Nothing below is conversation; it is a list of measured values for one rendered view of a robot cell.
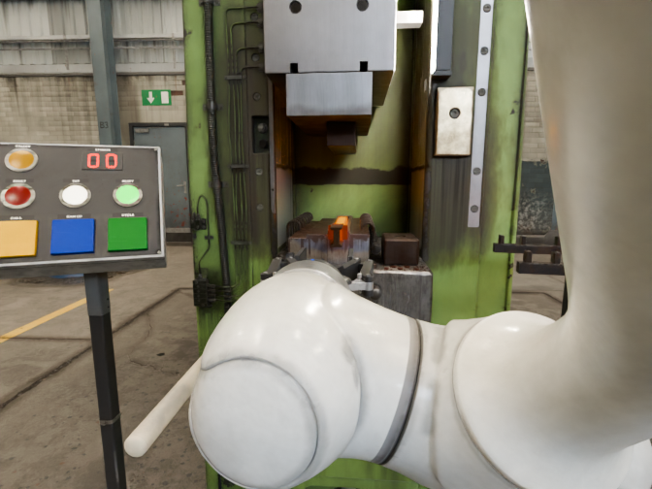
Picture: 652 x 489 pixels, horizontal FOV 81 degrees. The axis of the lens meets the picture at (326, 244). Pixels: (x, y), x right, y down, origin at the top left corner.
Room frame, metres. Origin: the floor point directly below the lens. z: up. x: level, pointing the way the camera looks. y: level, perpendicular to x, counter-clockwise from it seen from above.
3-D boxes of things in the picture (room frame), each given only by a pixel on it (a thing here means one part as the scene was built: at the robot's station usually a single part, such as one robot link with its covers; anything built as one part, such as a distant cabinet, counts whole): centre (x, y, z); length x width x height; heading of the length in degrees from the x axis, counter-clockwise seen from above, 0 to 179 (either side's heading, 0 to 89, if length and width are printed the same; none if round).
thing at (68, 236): (0.78, 0.52, 1.01); 0.07 x 0.05 x 0.07; 110
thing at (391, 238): (0.98, -0.19, 0.95); 0.12 x 0.08 x 0.06; 175
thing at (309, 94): (1.14, -0.02, 1.32); 0.42 x 0.20 x 0.10; 175
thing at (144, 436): (0.87, 0.35, 0.62); 0.44 x 0.05 x 0.05; 175
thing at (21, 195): (0.79, 0.63, 1.09); 0.05 x 0.03 x 0.04; 85
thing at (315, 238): (1.14, -0.02, 0.96); 0.42 x 0.20 x 0.09; 175
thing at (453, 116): (1.04, -0.33, 1.27); 0.09 x 0.02 x 0.17; 85
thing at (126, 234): (0.81, 0.42, 1.01); 0.07 x 0.05 x 0.07; 110
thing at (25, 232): (0.74, 0.61, 1.01); 0.07 x 0.05 x 0.07; 110
